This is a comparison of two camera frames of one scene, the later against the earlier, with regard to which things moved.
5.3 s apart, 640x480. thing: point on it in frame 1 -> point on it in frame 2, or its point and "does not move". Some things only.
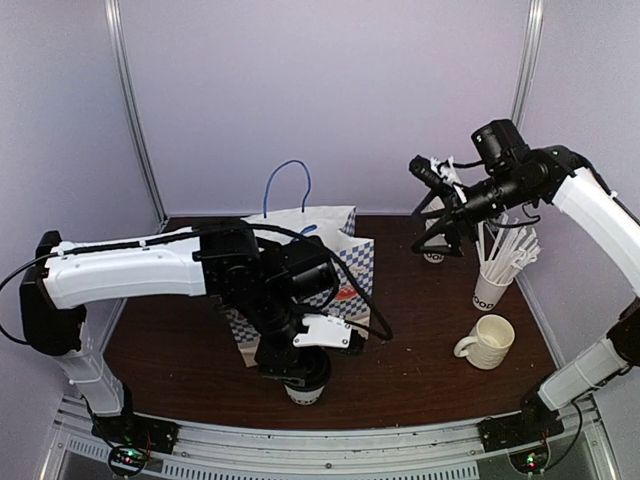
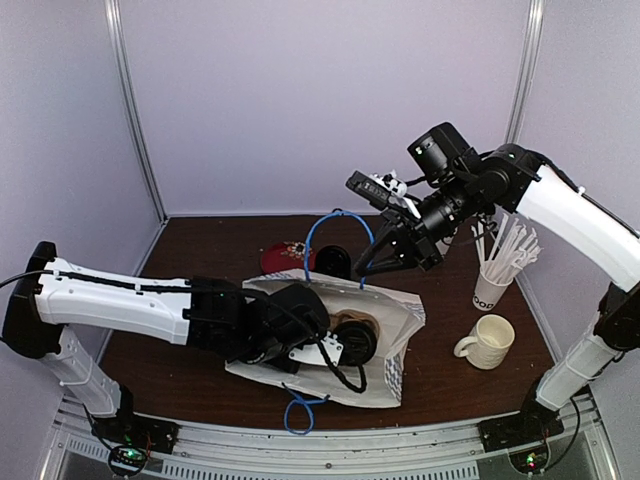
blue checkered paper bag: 286,200 -> 374,383
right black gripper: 453,212 -> 409,238
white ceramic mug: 487,345 does not move
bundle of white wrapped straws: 509,248 does not move
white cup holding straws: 487,293 does not move
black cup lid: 314,367 -> 359,340
